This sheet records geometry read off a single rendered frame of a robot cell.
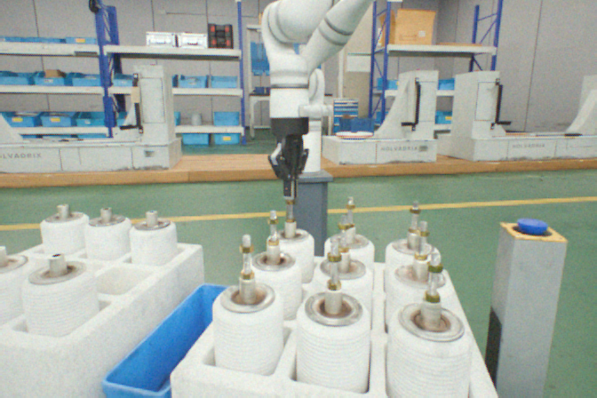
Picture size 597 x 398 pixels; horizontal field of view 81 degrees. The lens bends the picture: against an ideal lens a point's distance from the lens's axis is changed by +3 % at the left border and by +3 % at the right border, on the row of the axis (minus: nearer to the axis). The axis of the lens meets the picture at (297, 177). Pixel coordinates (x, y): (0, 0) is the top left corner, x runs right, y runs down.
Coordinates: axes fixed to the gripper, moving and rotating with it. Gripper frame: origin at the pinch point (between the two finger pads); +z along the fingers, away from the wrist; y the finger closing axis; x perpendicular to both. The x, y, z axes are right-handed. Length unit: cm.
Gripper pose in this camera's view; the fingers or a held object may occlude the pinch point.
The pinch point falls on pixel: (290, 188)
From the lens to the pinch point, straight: 68.4
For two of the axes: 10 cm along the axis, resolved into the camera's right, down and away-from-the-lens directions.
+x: 8.8, 0.9, -4.7
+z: 0.1, 9.8, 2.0
